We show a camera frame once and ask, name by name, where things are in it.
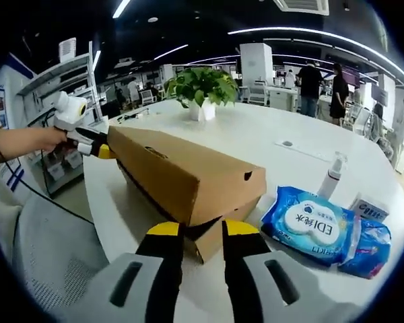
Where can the wall display board with photos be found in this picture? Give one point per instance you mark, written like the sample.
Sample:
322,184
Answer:
0,104

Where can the brown cardboard shoe box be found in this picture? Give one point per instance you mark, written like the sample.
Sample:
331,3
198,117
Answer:
175,168

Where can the white pump bottle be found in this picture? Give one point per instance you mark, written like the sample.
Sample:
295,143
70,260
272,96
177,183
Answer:
331,181

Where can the white perforated device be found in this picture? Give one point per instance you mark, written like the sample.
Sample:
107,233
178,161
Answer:
67,50

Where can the person's left hand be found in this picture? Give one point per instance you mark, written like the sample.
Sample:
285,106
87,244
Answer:
47,139

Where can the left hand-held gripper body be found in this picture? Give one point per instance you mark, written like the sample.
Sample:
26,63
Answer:
69,112

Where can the green plant in white pot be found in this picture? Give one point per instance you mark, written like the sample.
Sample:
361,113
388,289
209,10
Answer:
202,87

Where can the long ceiling strip light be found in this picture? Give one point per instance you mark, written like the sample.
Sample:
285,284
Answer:
306,32

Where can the blue white wet wipes pack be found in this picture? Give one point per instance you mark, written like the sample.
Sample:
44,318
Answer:
306,225

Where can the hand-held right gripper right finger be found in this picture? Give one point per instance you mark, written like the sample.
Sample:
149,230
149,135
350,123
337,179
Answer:
256,296

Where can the white carton box with text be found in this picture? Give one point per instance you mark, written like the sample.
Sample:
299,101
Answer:
370,207

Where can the blue plastic soft pack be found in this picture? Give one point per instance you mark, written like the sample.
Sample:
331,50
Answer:
367,249

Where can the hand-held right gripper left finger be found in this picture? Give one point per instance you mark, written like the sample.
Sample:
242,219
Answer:
134,289

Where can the ceiling air conditioner vent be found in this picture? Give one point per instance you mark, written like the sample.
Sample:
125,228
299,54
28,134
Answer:
303,6

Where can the white metal shelf rack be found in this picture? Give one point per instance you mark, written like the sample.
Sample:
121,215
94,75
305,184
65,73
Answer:
54,72

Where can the white power strip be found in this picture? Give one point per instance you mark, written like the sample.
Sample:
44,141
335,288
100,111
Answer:
306,150

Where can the grey round table grommet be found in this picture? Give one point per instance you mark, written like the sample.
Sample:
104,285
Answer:
287,143

